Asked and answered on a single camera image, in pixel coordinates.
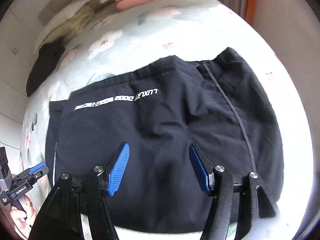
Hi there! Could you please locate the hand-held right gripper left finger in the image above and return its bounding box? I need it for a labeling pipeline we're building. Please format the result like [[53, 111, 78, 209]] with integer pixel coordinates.
[[35, 142, 130, 240]]

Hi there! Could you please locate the beige pillow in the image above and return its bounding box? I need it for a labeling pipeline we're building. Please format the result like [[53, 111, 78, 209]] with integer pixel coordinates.
[[47, 5, 97, 45]]

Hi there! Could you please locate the black folded cloth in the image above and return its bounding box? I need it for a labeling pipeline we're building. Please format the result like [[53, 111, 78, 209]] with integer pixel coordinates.
[[26, 37, 67, 97]]

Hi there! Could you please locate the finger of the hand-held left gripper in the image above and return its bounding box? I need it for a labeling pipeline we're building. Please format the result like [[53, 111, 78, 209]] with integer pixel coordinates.
[[27, 162, 49, 177], [25, 171, 48, 183]]

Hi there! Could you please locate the black hooded jacket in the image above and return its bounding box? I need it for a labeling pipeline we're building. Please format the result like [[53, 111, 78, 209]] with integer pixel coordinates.
[[45, 47, 284, 239]]

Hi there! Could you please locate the floral bed sheet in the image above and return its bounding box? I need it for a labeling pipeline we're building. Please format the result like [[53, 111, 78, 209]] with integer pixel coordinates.
[[21, 0, 313, 240]]

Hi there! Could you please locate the white pillow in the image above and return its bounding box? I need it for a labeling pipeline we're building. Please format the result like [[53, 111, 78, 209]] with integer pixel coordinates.
[[34, 0, 88, 53]]

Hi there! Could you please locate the person's left hand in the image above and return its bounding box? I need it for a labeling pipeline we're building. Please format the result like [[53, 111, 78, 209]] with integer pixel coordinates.
[[11, 196, 38, 228]]

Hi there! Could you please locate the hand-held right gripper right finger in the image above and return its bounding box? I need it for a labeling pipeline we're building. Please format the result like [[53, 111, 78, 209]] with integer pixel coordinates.
[[189, 142, 280, 240]]

